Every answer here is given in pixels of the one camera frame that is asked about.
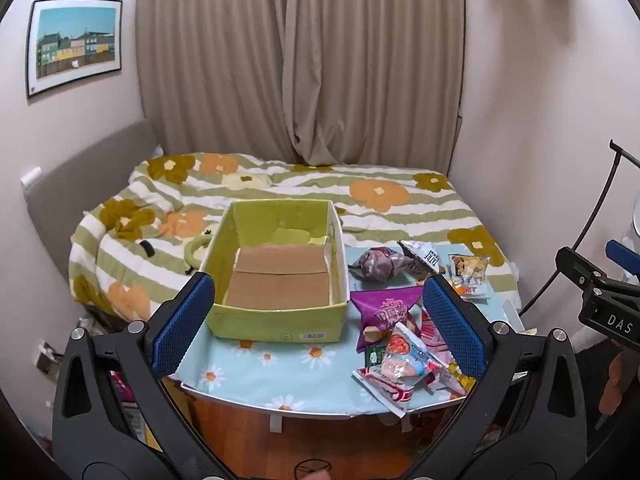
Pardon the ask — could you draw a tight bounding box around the green cardboard box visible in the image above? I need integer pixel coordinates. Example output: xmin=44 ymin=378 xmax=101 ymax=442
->
xmin=199 ymin=199 xmax=349 ymax=343

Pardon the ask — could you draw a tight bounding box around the magenta snack bag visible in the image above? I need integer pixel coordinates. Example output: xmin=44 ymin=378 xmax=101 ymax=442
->
xmin=350 ymin=286 xmax=426 ymax=353

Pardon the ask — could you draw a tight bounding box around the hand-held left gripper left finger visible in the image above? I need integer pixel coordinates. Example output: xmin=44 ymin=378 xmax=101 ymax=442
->
xmin=52 ymin=271 xmax=236 ymax=480

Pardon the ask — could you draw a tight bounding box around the grey bed headboard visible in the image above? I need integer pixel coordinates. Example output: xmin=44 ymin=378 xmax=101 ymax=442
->
xmin=25 ymin=120 xmax=166 ymax=281

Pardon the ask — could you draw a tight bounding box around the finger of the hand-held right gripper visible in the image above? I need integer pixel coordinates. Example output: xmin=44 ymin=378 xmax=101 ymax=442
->
xmin=555 ymin=246 xmax=610 ymax=292
xmin=604 ymin=239 xmax=640 ymax=277

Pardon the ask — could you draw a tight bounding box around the black cable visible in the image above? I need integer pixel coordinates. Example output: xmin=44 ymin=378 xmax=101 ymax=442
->
xmin=520 ymin=140 xmax=640 ymax=317

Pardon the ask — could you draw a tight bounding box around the light blue daisy tablecloth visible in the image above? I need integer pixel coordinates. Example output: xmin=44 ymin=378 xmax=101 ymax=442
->
xmin=167 ymin=245 xmax=523 ymax=418

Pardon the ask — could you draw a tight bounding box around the striped flower print blanket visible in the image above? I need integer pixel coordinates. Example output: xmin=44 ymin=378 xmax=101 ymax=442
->
xmin=69 ymin=152 xmax=518 ymax=322

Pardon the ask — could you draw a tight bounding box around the dark purple snack bag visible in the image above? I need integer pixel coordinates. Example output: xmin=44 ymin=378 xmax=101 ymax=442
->
xmin=347 ymin=247 xmax=416 ymax=283

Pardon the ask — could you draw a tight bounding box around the yellow gold snack packet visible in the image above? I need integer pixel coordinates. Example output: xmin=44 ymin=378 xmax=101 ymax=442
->
xmin=445 ymin=360 xmax=478 ymax=397

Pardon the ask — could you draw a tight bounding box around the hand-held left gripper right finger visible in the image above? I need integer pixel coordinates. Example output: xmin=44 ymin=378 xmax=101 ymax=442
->
xmin=400 ymin=275 xmax=588 ymax=480

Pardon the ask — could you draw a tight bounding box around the red white blue snack packet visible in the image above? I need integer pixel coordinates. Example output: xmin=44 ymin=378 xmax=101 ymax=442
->
xmin=380 ymin=322 xmax=446 ymax=380

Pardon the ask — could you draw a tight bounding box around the clear cracker packet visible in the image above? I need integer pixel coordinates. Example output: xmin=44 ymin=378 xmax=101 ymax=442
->
xmin=447 ymin=254 xmax=492 ymax=301

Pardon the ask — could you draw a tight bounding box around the beige curtain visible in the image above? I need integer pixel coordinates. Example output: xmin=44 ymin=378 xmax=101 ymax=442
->
xmin=136 ymin=0 xmax=466 ymax=167

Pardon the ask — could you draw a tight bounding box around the framed wall poster of houses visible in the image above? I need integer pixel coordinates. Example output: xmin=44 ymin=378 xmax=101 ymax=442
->
xmin=26 ymin=0 xmax=123 ymax=98

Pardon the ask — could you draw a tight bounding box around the pink striped snack packet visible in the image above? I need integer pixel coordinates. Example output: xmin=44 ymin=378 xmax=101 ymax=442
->
xmin=417 ymin=307 xmax=468 ymax=396

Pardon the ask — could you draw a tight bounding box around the person's right hand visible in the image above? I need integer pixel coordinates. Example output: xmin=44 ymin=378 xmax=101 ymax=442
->
xmin=599 ymin=349 xmax=629 ymax=412

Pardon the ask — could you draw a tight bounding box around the red orange snack packet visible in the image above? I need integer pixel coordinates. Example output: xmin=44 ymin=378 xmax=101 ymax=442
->
xmin=352 ymin=366 xmax=418 ymax=418

